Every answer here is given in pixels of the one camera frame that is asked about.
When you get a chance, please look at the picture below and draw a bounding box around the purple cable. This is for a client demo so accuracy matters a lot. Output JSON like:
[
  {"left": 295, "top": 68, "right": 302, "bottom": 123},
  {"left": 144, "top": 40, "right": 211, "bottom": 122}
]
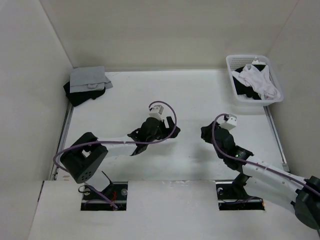
[
  {"left": 211, "top": 113, "right": 320, "bottom": 196},
  {"left": 54, "top": 100, "right": 178, "bottom": 210}
]

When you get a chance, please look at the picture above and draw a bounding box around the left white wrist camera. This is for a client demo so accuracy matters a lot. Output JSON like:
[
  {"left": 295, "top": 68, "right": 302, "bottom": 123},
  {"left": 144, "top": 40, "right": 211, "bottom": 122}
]
[{"left": 148, "top": 104, "right": 164, "bottom": 121}]

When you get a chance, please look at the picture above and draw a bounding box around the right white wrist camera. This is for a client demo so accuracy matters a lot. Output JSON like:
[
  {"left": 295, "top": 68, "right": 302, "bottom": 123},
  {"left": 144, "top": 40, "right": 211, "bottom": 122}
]
[{"left": 220, "top": 114, "right": 237, "bottom": 131}]

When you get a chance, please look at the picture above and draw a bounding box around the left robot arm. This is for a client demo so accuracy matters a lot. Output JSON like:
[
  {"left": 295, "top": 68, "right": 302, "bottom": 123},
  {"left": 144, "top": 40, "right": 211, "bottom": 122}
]
[{"left": 60, "top": 116, "right": 181, "bottom": 200}]

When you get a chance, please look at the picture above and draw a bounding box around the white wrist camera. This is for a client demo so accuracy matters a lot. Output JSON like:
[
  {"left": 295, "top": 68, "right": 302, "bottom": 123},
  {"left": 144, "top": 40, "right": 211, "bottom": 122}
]
[
  {"left": 148, "top": 104, "right": 164, "bottom": 121},
  {"left": 220, "top": 114, "right": 237, "bottom": 131}
]

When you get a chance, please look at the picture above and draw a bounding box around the black tank top in basket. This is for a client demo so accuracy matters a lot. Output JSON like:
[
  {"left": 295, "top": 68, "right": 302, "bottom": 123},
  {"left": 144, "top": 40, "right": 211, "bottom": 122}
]
[{"left": 232, "top": 64, "right": 265, "bottom": 100}]

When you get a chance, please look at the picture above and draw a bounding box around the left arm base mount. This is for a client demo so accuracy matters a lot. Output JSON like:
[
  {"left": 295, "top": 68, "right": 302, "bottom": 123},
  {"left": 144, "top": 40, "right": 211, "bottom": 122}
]
[{"left": 78, "top": 182, "right": 129, "bottom": 212}]

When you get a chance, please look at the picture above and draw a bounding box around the white tank top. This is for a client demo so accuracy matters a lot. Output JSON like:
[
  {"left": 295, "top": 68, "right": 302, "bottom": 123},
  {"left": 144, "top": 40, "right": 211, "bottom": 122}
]
[{"left": 231, "top": 64, "right": 281, "bottom": 101}]

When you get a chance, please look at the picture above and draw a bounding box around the white plastic basket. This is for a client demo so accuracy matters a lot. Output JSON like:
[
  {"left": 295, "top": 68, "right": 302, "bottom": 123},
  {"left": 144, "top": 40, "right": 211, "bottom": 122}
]
[{"left": 225, "top": 54, "right": 285, "bottom": 107}]

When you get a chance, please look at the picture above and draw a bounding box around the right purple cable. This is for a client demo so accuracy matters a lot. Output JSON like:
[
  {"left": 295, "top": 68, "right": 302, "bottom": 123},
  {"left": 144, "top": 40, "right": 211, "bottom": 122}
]
[{"left": 211, "top": 113, "right": 320, "bottom": 196}]

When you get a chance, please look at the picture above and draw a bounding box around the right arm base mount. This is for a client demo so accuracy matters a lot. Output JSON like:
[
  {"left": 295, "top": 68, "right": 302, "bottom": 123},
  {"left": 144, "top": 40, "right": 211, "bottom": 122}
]
[{"left": 215, "top": 180, "right": 265, "bottom": 211}]

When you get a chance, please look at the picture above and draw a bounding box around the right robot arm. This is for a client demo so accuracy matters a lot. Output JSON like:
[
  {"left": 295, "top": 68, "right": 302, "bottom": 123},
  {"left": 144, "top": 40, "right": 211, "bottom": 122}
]
[{"left": 200, "top": 122, "right": 320, "bottom": 230}]

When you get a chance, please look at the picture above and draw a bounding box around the folded black tank top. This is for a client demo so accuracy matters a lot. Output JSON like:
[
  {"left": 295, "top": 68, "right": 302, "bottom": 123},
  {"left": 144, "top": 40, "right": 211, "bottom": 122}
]
[{"left": 63, "top": 82, "right": 106, "bottom": 107}]

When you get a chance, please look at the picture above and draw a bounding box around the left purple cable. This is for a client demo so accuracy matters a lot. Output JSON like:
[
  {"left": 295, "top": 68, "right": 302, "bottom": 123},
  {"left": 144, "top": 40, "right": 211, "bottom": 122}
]
[{"left": 54, "top": 100, "right": 178, "bottom": 210}]

